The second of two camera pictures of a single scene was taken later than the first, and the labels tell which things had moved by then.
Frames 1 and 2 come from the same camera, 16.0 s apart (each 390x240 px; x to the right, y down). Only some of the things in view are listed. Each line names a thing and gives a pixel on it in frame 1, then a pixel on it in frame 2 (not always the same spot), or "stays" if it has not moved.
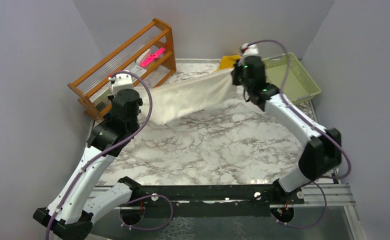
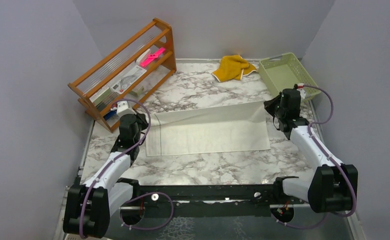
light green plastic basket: x=298 y=85 stays
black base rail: x=216 y=200 stays
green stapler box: x=101 y=97 stays
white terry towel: x=167 y=102 → x=235 y=127
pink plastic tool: x=151 y=57 stays
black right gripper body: x=237 y=76 → x=280 y=113
